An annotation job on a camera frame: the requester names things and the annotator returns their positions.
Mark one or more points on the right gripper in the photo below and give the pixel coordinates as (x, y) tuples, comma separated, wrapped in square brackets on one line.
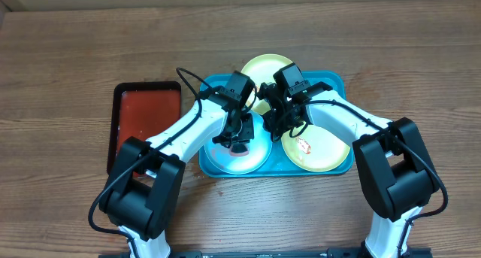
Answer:
[(277, 126)]

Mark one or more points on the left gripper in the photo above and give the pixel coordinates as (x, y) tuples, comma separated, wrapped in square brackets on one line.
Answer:
[(246, 135)]

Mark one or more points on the light blue plate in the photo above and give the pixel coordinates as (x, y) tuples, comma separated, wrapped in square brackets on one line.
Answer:
[(214, 159)]

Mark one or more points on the green plate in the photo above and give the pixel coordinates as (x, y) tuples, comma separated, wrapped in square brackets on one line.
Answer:
[(315, 149), (261, 70)]

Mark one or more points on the green plate top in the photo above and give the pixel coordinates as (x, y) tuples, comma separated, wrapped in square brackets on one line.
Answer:
[(261, 70)]

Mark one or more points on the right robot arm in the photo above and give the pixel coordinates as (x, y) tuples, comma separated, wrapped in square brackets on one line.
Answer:
[(395, 169)]

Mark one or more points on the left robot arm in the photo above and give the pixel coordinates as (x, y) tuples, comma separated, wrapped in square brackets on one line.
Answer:
[(142, 189)]

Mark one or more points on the teal plastic tray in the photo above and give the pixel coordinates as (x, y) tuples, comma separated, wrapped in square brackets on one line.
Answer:
[(279, 165)]

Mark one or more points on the black tray with red liquid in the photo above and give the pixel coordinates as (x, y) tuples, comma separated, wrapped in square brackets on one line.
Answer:
[(142, 110)]

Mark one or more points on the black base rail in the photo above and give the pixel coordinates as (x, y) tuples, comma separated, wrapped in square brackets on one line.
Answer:
[(333, 252)]

